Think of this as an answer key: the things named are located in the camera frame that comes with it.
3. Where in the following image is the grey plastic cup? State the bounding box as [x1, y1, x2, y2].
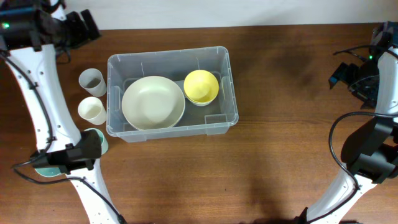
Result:
[78, 68, 107, 97]

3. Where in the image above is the cream plastic cup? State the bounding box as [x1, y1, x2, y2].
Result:
[78, 96, 107, 125]

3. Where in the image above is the cream bowl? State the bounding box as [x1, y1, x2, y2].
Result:
[121, 76, 185, 130]

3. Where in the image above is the yellow small bowl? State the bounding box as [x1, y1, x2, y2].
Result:
[183, 70, 220, 101]

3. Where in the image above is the white small bowl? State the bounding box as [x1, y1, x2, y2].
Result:
[187, 97, 214, 106]

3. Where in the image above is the light green small bowl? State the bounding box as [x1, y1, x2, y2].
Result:
[35, 167, 63, 177]

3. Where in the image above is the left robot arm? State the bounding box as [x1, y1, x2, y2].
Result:
[1, 0, 125, 223]

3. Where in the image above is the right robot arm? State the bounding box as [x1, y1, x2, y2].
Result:
[294, 44, 397, 223]

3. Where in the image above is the clear plastic storage bin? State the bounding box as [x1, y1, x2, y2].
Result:
[106, 46, 239, 142]

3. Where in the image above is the green plastic cup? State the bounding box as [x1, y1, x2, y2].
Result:
[86, 128, 109, 155]

